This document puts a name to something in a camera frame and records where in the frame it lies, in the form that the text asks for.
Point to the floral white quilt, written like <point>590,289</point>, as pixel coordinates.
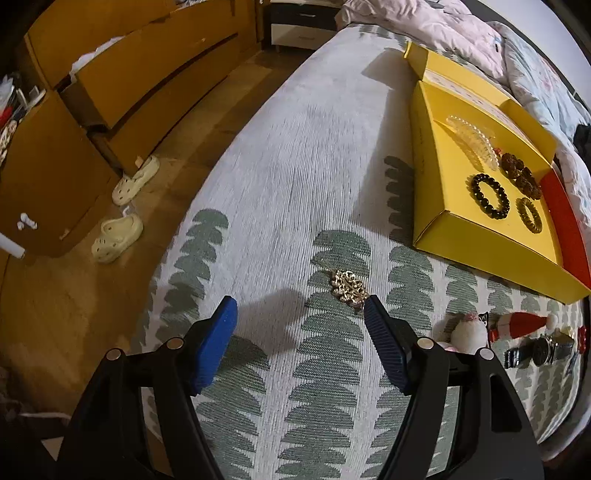
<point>535,83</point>

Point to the white and black nightstand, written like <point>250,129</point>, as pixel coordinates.
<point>300,30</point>

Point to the silver wristwatch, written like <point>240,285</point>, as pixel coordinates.
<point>540,350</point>

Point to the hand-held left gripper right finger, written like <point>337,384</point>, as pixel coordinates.
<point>385,341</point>

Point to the cream clog slipper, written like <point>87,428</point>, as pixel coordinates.
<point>115,237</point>
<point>136,182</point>

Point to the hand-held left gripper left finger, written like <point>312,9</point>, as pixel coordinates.
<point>217,341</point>

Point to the pink quilt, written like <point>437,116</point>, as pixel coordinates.
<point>415,23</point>

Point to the clear plastic hair claw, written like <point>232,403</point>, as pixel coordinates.
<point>475,141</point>

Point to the santa hat hair clip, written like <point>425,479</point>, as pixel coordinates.
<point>521,324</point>

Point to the wooden wardrobe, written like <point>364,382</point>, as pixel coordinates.
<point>138,69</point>

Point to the yellow cardboard box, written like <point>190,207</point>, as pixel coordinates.
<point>443,184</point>

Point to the dark cloth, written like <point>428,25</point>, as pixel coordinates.
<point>584,138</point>

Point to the leaf patterned bedsheet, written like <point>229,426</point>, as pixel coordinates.
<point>300,161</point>

